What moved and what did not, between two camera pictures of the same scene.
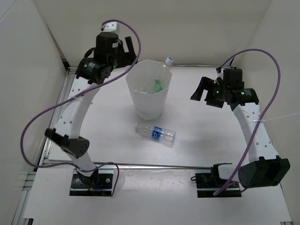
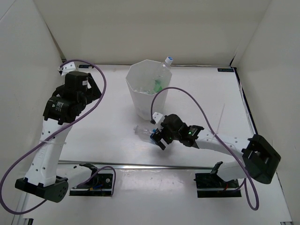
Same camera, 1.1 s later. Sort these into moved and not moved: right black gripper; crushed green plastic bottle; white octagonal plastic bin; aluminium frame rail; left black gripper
Moved: right black gripper; left black gripper
Not moved: aluminium frame rail; crushed green plastic bottle; white octagonal plastic bin
